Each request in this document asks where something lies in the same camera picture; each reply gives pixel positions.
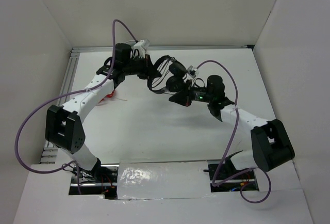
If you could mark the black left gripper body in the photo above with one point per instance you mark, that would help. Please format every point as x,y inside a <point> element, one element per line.
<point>139,67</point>

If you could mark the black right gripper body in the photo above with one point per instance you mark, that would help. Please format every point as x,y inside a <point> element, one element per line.
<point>198,93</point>

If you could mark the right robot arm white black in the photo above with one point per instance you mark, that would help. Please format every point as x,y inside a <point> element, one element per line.
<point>271,146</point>

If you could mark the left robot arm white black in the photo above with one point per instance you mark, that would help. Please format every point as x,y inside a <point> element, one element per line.
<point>64,124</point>

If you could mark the glossy white taped panel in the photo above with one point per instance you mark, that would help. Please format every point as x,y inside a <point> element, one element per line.
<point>172,180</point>

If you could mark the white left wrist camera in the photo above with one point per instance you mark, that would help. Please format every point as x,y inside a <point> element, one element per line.
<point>140,48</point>

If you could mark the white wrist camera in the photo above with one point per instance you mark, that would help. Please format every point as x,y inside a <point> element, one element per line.
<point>140,48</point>
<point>192,71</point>

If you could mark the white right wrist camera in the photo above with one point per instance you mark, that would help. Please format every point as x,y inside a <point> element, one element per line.
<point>192,71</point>

